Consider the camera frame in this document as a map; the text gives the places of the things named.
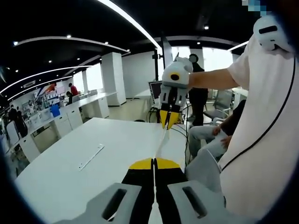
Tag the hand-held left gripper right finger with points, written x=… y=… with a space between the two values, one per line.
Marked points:
x=170 y=186

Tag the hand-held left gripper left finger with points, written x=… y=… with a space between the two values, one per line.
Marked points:
x=130 y=186

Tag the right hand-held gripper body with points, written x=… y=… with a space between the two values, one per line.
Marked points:
x=175 y=81

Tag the clear food packaging bag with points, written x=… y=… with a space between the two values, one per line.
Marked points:
x=162 y=144

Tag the computer monitor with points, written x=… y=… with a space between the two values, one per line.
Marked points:
x=156 y=90

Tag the black light stand panel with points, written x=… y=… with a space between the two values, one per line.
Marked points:
x=164 y=53

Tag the grey office chair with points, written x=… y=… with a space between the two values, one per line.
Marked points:
x=222 y=102

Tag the person in white shirt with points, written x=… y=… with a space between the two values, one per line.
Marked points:
x=264 y=116

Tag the white counter cabinets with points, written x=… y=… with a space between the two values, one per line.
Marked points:
x=65 y=121

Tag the white worn device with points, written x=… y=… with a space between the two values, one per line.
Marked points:
x=268 y=32

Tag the blue storage box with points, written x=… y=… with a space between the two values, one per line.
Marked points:
x=55 y=110

